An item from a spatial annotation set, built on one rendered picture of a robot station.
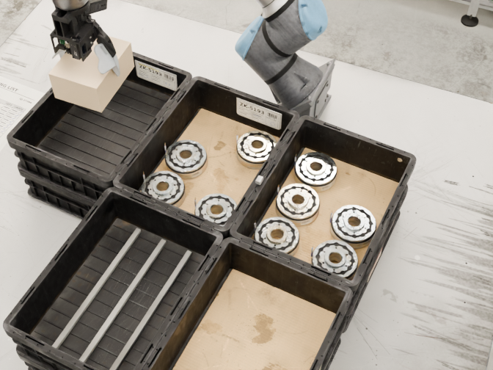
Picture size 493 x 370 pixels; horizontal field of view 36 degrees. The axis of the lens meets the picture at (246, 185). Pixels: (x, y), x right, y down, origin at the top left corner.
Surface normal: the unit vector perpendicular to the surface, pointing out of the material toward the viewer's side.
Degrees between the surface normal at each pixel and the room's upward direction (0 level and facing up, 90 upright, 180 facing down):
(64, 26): 90
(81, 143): 0
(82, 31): 0
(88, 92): 90
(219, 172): 0
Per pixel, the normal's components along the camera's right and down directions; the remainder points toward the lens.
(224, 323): 0.00, -0.61
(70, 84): -0.38, 0.73
